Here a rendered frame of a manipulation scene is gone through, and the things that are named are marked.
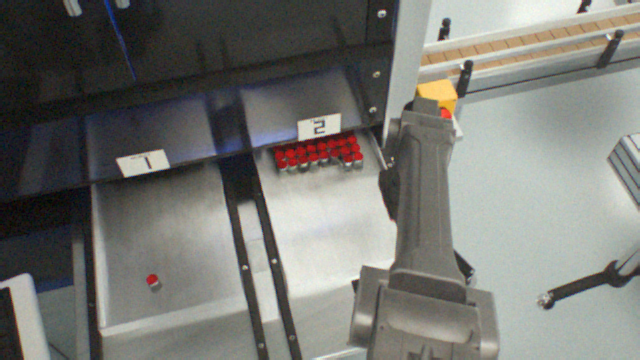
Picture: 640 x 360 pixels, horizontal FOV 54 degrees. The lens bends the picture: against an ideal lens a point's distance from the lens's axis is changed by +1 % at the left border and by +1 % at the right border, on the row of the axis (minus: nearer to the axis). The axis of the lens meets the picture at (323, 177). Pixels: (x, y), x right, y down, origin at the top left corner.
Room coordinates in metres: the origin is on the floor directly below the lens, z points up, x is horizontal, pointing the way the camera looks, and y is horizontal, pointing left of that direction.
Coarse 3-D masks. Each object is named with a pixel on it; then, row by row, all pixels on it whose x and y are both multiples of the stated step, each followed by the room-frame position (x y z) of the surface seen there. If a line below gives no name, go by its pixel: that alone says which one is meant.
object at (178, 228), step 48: (96, 192) 0.68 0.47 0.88; (144, 192) 0.68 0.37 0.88; (192, 192) 0.68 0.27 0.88; (96, 240) 0.55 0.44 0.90; (144, 240) 0.56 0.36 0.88; (192, 240) 0.56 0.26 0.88; (96, 288) 0.45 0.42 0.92; (144, 288) 0.46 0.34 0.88; (192, 288) 0.46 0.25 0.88; (240, 288) 0.45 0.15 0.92
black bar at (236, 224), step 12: (228, 192) 0.66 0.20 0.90; (228, 204) 0.64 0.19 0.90; (240, 228) 0.58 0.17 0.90; (240, 240) 0.55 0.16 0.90; (240, 252) 0.53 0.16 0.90; (240, 264) 0.50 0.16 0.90; (252, 288) 0.45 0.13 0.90; (252, 300) 0.43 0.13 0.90; (252, 312) 0.41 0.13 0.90; (252, 324) 0.39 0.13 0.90; (264, 336) 0.36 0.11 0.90; (264, 348) 0.34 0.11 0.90
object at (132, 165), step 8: (152, 152) 0.66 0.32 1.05; (160, 152) 0.66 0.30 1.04; (120, 160) 0.65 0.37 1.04; (128, 160) 0.65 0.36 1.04; (136, 160) 0.65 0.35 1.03; (144, 160) 0.66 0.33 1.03; (152, 160) 0.66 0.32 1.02; (160, 160) 0.66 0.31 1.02; (120, 168) 0.64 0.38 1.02; (128, 168) 0.65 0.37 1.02; (136, 168) 0.65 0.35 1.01; (144, 168) 0.65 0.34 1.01; (160, 168) 0.66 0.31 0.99; (128, 176) 0.65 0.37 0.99
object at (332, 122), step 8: (304, 120) 0.73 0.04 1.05; (312, 120) 0.74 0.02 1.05; (328, 120) 0.74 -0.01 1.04; (336, 120) 0.75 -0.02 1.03; (304, 128) 0.73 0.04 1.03; (312, 128) 0.74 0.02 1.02; (328, 128) 0.74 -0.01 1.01; (336, 128) 0.75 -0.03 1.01; (304, 136) 0.73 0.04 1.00; (312, 136) 0.74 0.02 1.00
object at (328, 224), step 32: (256, 160) 0.73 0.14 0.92; (288, 192) 0.67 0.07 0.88; (320, 192) 0.67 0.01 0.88; (352, 192) 0.67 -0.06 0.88; (288, 224) 0.60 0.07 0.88; (320, 224) 0.60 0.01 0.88; (352, 224) 0.60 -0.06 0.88; (384, 224) 0.60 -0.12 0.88; (288, 256) 0.53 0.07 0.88; (320, 256) 0.53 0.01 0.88; (352, 256) 0.53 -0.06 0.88; (384, 256) 0.53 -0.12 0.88; (288, 288) 0.45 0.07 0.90
